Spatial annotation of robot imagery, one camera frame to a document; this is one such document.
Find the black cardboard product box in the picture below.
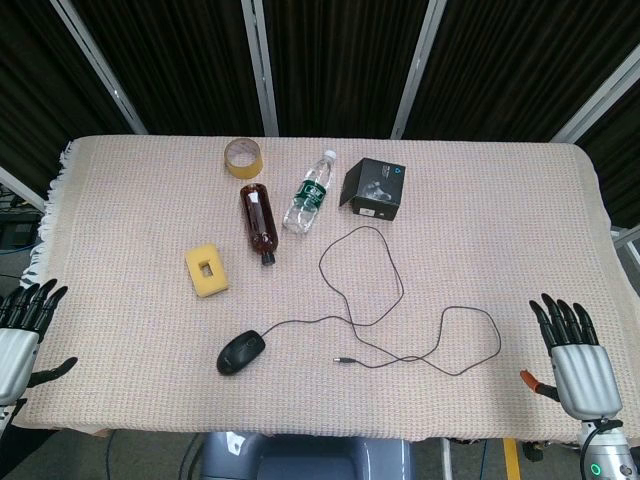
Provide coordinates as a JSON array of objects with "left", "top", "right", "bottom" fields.
[{"left": 338, "top": 157, "right": 406, "bottom": 221}]

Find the dark curtain panel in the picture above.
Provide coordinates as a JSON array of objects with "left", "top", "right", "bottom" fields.
[
  {"left": 262, "top": 0, "right": 432, "bottom": 137},
  {"left": 574, "top": 84, "right": 640, "bottom": 227},
  {"left": 403, "top": 0, "right": 640, "bottom": 141},
  {"left": 69, "top": 0, "right": 266, "bottom": 136},
  {"left": 0, "top": 0, "right": 135, "bottom": 201}
]

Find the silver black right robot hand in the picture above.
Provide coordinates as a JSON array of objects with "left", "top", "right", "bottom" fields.
[{"left": 519, "top": 293, "right": 624, "bottom": 420}]

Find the black computer mouse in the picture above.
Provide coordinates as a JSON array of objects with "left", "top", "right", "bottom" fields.
[{"left": 215, "top": 329, "right": 266, "bottom": 376}]

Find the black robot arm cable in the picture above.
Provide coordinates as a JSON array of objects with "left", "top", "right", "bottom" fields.
[{"left": 579, "top": 419, "right": 625, "bottom": 480}]

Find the white metal frame stand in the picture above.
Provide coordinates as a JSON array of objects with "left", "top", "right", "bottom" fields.
[{"left": 610, "top": 225, "right": 640, "bottom": 296}]

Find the thin black mouse cable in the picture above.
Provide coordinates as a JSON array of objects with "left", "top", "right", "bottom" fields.
[{"left": 258, "top": 225, "right": 502, "bottom": 376}]

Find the clear green-label water bottle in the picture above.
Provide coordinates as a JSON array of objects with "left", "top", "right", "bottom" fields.
[{"left": 282, "top": 149, "right": 339, "bottom": 235}]

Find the beige woven tablecloth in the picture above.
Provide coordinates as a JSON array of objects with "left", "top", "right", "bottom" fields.
[{"left": 27, "top": 134, "right": 612, "bottom": 447}]

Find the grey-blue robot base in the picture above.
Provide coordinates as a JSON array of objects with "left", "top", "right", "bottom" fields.
[{"left": 199, "top": 432, "right": 416, "bottom": 480}]

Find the yellow sponge with square hole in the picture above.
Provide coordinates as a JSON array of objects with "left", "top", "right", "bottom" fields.
[{"left": 183, "top": 242, "right": 231, "bottom": 300}]

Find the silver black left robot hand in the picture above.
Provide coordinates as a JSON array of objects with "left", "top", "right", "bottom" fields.
[{"left": 0, "top": 278, "right": 79, "bottom": 407}]

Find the white partition post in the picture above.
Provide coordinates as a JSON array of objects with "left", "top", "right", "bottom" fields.
[
  {"left": 0, "top": 164, "right": 47, "bottom": 211},
  {"left": 552, "top": 57, "right": 640, "bottom": 144},
  {"left": 389, "top": 0, "right": 449, "bottom": 140},
  {"left": 240, "top": 0, "right": 280, "bottom": 137},
  {"left": 48, "top": 0, "right": 150, "bottom": 136}
]

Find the yellow packing tape roll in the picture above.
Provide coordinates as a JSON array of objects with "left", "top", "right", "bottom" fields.
[{"left": 223, "top": 137, "right": 265, "bottom": 180}]

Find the brown liquid plastic bottle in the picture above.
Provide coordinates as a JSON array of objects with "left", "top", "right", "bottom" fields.
[{"left": 239, "top": 183, "right": 279, "bottom": 266}]

